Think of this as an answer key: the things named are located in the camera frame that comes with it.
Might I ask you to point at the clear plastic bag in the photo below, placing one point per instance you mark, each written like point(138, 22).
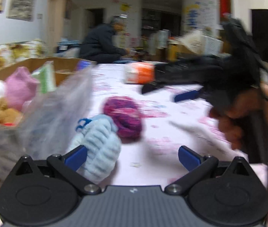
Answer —
point(53, 113)

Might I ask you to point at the floral covered sofa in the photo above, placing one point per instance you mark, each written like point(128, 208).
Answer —
point(6, 54)

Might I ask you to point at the pink floral tablecloth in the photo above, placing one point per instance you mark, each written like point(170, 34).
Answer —
point(162, 132)

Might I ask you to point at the pink knitted plush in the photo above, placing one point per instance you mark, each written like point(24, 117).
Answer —
point(21, 87)

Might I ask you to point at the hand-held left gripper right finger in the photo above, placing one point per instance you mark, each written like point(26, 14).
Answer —
point(188, 157)

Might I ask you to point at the person's right hand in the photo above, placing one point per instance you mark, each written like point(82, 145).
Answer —
point(228, 127)

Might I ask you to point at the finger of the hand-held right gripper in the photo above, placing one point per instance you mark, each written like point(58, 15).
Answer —
point(153, 88)
point(186, 96)

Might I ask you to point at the orange white tissue pack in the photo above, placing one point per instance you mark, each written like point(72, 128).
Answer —
point(141, 73)

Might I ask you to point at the cardboard box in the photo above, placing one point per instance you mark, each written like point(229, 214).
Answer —
point(62, 64)

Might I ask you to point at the chair with white cover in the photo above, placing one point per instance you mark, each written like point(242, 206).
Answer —
point(158, 41)

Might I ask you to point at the wall poster with blue print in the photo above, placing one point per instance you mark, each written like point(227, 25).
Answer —
point(200, 15)

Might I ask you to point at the brown teddy bear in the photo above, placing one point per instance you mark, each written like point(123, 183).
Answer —
point(5, 117)

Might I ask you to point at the purple yarn ball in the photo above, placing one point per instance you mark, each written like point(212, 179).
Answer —
point(124, 115)

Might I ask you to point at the green white packet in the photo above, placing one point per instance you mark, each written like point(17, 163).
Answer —
point(45, 78)

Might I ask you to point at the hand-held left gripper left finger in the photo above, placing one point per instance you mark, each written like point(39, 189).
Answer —
point(77, 157)

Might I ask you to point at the framed grey picture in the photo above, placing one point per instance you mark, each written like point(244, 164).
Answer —
point(21, 3)

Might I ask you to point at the wooden chair with printed cover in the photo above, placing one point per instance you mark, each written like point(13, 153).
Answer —
point(204, 42)

